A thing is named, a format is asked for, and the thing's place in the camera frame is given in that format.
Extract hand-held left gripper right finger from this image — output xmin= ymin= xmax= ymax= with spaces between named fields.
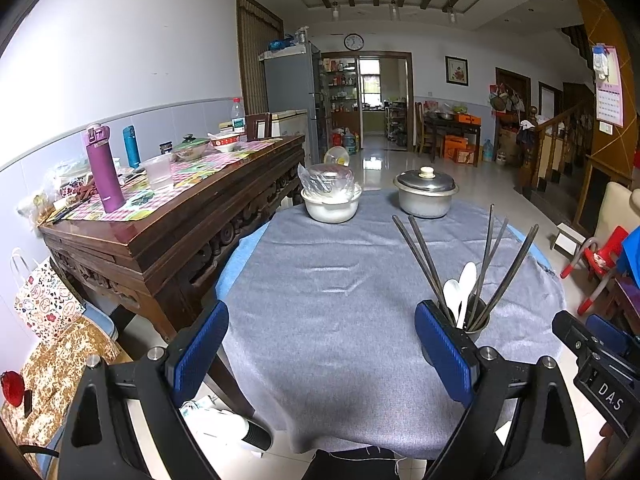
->
xmin=414 ymin=300 xmax=586 ymax=480

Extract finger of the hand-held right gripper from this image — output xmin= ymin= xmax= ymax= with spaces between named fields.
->
xmin=585 ymin=314 xmax=640 ymax=362
xmin=551 ymin=310 xmax=609 ymax=369

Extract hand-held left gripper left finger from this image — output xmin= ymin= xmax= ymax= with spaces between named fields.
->
xmin=59 ymin=300 xmax=230 ymax=480

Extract metal utensil cup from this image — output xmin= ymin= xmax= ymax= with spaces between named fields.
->
xmin=440 ymin=296 xmax=491 ymax=346

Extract white plastic spoon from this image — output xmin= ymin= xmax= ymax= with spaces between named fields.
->
xmin=442 ymin=279 xmax=463 ymax=326
xmin=457 ymin=261 xmax=478 ymax=328

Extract person's right hand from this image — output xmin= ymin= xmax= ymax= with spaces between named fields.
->
xmin=584 ymin=421 xmax=632 ymax=480

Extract dark wooden chair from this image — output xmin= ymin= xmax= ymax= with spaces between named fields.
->
xmin=612 ymin=275 xmax=640 ymax=331

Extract blue jacket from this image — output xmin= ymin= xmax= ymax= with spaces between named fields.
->
xmin=620 ymin=240 xmax=640 ymax=286

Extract red plastic chair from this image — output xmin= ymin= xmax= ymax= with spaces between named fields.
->
xmin=560 ymin=225 xmax=630 ymax=316

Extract white step stool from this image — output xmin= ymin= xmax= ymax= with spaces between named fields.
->
xmin=552 ymin=222 xmax=587 ymax=261

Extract grey tablecloth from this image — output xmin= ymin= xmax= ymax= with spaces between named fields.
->
xmin=215 ymin=187 xmax=568 ymax=461

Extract beige sofa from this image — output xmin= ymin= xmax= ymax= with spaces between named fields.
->
xmin=597 ymin=181 xmax=640 ymax=246

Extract carved wooden sideboard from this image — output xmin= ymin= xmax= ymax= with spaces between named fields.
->
xmin=39 ymin=135 xmax=307 ymax=406

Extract gold patterned cushion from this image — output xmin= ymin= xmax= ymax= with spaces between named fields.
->
xmin=0 ymin=317 xmax=135 ymax=461

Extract floral shopping bag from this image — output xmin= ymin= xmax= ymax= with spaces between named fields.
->
xmin=12 ymin=249 xmax=87 ymax=346

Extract aluminium pot lid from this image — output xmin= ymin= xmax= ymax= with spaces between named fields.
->
xmin=392 ymin=166 xmax=459 ymax=196

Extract checkered table runner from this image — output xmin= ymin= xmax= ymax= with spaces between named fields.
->
xmin=47 ymin=137 xmax=281 ymax=222

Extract white pot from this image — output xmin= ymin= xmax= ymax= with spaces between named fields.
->
xmin=300 ymin=182 xmax=363 ymax=224

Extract clear plastic container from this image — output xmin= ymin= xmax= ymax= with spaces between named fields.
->
xmin=142 ymin=155 xmax=175 ymax=191

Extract red round object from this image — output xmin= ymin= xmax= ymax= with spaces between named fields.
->
xmin=0 ymin=370 xmax=26 ymax=407

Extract wooden stair railing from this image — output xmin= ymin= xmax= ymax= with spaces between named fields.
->
xmin=517 ymin=100 xmax=596 ymax=196

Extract purple thermos bottle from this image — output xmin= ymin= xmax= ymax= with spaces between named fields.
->
xmin=85 ymin=123 xmax=126 ymax=213

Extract orange cardboard boxes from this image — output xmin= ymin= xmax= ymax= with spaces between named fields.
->
xmin=444 ymin=135 xmax=478 ymax=163

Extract bowl with glass lid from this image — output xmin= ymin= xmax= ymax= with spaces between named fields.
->
xmin=171 ymin=134 xmax=211 ymax=162

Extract clear plastic bag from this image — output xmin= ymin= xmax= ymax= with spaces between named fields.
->
xmin=297 ymin=162 xmax=357 ymax=198

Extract red patterned bowl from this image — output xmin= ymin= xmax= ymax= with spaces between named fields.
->
xmin=207 ymin=132 xmax=241 ymax=154

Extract teal thermos bottle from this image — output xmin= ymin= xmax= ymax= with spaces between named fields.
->
xmin=123 ymin=125 xmax=142 ymax=168

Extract dark wooden side table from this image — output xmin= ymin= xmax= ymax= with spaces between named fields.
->
xmin=422 ymin=112 xmax=483 ymax=161

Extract wooden chair back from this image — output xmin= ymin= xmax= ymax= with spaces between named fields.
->
xmin=245 ymin=112 xmax=273 ymax=142

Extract white chest freezer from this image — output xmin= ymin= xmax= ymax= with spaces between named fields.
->
xmin=219 ymin=109 xmax=309 ymax=138

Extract kitchen shelf cabinet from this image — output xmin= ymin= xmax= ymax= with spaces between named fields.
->
xmin=320 ymin=55 xmax=361 ymax=133

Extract grey refrigerator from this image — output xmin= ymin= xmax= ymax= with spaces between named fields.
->
xmin=263 ymin=41 xmax=323 ymax=163

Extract pink wall calendar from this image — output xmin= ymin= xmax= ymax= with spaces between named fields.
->
xmin=592 ymin=44 xmax=625 ymax=128

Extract framed wall picture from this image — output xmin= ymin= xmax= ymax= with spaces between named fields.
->
xmin=445 ymin=56 xmax=470 ymax=86

